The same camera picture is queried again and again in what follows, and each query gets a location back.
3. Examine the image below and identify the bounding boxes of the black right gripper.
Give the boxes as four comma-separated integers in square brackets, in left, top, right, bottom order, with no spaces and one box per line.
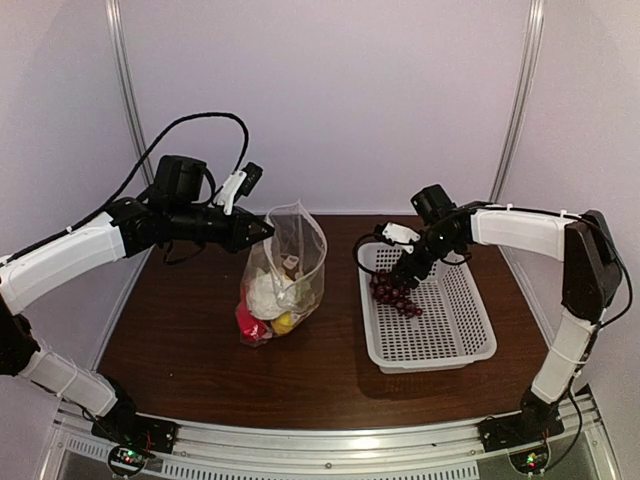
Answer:
[391,228,461,288]

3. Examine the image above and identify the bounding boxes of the dark red toy grapes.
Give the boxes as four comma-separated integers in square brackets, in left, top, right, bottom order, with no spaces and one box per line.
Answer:
[369,270,423,318]

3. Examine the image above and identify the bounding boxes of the clear zip top bag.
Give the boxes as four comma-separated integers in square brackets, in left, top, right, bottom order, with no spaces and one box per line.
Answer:
[235,201,328,346]

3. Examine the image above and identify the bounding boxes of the white toy cauliflower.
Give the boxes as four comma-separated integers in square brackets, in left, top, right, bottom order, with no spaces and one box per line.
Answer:
[246,269,316,320]

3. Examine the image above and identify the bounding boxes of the white perforated plastic basket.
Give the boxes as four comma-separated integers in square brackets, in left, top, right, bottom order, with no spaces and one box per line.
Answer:
[357,243,497,374]

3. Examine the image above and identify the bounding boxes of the yellow toy fruit front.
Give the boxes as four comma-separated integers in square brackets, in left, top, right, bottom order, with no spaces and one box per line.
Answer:
[271,312,296,336]

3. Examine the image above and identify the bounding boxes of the red toy bell pepper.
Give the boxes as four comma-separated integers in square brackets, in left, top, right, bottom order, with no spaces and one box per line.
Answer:
[235,301,269,344]

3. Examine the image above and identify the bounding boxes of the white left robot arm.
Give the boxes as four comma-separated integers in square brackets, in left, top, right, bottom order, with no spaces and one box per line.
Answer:
[1,156,274,444]

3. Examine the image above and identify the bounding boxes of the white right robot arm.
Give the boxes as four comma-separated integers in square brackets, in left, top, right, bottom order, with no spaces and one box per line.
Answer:
[381,184,623,442]

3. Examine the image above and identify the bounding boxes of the right round circuit board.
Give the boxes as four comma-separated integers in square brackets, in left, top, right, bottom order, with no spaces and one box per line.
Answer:
[509,444,550,477]

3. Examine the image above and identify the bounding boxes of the round circuit board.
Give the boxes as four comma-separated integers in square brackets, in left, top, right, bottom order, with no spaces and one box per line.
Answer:
[107,446,148,477]
[509,444,550,477]

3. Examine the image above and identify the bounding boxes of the left round circuit board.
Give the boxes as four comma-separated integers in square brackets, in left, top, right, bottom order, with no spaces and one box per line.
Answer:
[107,446,148,477]

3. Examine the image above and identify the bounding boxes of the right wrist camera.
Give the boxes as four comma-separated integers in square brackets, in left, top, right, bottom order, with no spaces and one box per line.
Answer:
[373,222,420,254]

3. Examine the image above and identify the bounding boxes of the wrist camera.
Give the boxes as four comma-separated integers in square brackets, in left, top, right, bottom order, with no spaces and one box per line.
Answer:
[213,162,263,216]
[373,222,420,254]

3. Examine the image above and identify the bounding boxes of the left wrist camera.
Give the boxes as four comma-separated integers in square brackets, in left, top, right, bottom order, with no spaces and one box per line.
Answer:
[213,162,263,216]

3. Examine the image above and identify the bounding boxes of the black right camera cable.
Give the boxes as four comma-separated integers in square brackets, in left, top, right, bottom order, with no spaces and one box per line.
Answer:
[353,229,626,326]

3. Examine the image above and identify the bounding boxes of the black camera cable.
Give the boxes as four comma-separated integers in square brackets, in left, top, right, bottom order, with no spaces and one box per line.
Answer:
[64,112,250,236]
[353,229,626,326]

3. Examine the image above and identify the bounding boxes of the black left camera cable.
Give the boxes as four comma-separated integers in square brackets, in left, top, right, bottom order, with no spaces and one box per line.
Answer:
[64,112,250,236]

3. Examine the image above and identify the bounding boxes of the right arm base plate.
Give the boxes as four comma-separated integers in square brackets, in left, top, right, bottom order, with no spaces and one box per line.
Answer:
[478,413,565,453]

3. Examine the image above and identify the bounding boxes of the front aluminium rail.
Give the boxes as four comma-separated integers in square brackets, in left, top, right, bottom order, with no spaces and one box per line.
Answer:
[49,394,609,480]

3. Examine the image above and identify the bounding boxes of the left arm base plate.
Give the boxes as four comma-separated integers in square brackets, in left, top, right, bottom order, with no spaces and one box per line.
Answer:
[91,415,178,454]

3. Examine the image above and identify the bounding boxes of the left aluminium frame post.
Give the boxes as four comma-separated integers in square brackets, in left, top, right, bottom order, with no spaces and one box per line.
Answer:
[104,0,147,159]

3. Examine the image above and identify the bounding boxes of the aluminium frame post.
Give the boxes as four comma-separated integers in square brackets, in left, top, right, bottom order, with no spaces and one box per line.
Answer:
[104,0,147,159]
[488,0,545,203]

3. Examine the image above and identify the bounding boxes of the right aluminium frame post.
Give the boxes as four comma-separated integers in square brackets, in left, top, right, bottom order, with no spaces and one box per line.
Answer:
[488,0,545,203]

